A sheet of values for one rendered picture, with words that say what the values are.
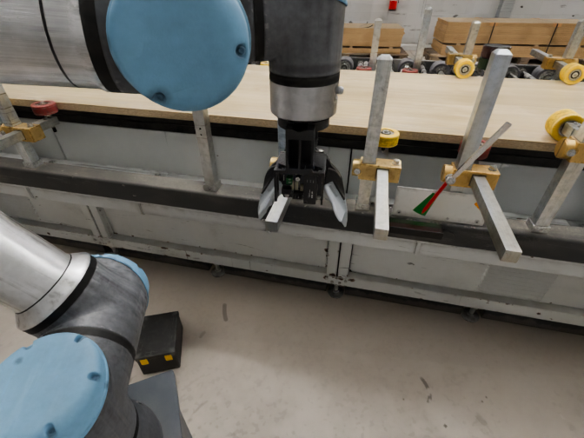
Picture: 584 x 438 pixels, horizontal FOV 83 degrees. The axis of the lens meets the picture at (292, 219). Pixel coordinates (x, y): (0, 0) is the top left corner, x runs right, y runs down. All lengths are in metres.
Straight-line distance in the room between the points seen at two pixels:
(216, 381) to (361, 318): 0.69
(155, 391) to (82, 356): 0.28
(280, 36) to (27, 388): 0.53
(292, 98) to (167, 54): 0.20
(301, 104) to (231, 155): 0.92
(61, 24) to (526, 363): 1.76
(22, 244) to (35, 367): 0.18
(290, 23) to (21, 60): 0.24
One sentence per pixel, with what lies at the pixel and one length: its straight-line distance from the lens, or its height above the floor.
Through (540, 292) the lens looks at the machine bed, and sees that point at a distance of 1.73.
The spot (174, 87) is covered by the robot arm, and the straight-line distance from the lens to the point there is 0.26.
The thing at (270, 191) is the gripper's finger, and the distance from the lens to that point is 0.54.
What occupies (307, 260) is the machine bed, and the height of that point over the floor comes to 0.20.
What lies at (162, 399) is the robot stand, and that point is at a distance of 0.80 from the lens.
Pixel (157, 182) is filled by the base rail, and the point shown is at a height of 0.70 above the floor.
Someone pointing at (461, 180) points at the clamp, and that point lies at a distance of 1.01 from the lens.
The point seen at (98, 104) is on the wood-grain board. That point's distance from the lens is 1.49.
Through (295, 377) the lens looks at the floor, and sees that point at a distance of 1.46.
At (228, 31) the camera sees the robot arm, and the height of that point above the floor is 1.26.
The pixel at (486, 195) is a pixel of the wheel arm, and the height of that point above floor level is 0.86.
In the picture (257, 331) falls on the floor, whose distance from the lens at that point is 1.57.
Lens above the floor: 1.29
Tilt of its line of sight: 37 degrees down
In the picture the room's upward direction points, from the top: straight up
